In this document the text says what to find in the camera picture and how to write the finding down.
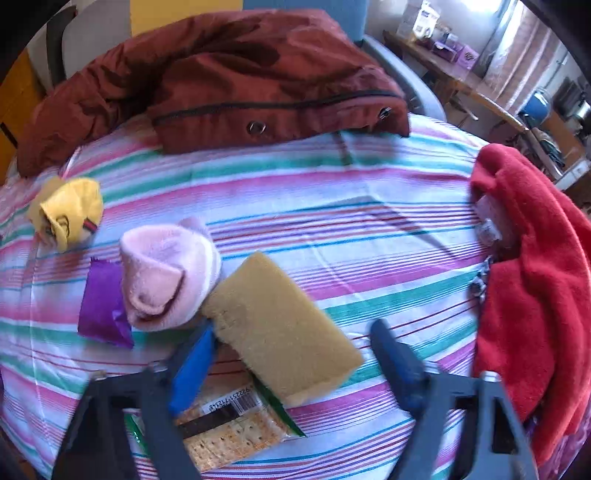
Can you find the red fleece blanket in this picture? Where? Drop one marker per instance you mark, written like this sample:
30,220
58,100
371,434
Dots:
534,328

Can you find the grey yellow blue chair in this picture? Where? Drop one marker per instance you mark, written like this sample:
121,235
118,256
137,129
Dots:
75,37

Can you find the striped bed sheet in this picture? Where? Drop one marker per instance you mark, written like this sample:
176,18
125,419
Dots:
368,226

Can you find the wooden desk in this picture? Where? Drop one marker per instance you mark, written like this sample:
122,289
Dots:
453,80

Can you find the white box on desk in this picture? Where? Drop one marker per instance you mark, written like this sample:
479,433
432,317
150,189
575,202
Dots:
424,15

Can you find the purple wrapper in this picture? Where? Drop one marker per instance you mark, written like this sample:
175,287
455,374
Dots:
102,315

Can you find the cracker packet green ends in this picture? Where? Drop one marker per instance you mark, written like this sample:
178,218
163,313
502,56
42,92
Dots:
233,417

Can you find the thick yellow sponge block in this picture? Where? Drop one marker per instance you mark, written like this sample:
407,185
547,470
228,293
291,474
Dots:
293,347

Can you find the pink rolled sock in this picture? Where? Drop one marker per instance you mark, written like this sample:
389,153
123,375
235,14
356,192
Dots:
167,272

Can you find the purple box on desk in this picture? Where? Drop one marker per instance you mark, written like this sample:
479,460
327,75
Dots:
459,54

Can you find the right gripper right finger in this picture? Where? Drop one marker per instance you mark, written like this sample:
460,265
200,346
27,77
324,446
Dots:
493,443

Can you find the yellow rolled sock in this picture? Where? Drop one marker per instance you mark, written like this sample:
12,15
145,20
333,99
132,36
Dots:
66,213

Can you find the maroon down jacket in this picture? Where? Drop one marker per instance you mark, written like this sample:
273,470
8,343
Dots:
273,85

